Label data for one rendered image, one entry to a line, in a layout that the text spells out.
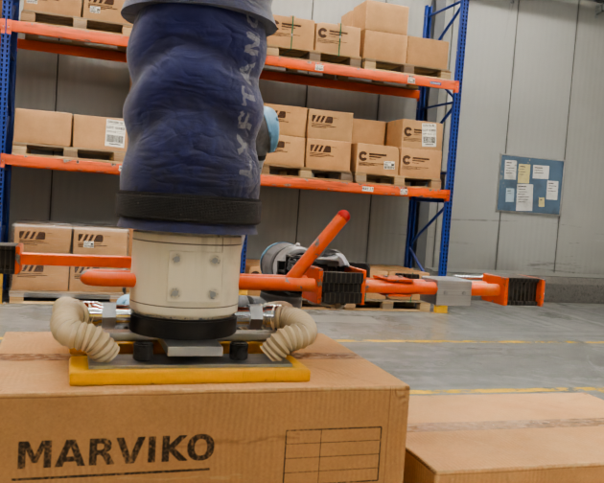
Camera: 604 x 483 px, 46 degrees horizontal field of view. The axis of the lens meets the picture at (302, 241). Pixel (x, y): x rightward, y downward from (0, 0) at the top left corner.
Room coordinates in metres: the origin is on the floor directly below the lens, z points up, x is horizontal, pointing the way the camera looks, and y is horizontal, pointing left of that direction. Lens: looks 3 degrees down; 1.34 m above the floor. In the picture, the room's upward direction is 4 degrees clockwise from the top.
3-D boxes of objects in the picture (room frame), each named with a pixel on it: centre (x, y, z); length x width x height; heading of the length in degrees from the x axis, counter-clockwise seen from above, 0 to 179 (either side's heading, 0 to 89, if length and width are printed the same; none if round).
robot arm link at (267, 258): (1.50, 0.03, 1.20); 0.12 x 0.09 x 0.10; 17
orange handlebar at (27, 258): (1.30, 0.03, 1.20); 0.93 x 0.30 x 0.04; 108
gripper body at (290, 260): (1.33, -0.01, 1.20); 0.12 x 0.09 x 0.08; 17
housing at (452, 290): (1.27, -0.26, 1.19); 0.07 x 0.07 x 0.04; 18
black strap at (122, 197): (1.12, 0.18, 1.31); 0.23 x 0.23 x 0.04
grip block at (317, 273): (1.20, -0.06, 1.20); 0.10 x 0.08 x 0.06; 18
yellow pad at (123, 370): (1.03, 0.15, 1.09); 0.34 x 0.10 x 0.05; 108
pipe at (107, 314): (1.12, 0.18, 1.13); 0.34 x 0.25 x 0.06; 108
